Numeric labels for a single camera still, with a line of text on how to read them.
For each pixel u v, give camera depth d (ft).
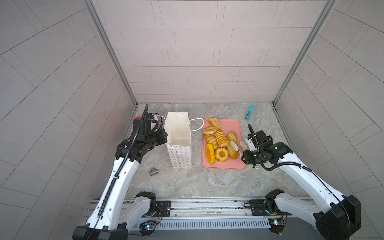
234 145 2.70
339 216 1.20
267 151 1.79
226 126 3.28
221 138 2.99
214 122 3.26
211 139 2.99
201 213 2.32
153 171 2.65
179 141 3.09
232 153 2.84
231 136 3.07
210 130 3.12
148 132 1.80
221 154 2.83
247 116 3.42
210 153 2.83
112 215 1.20
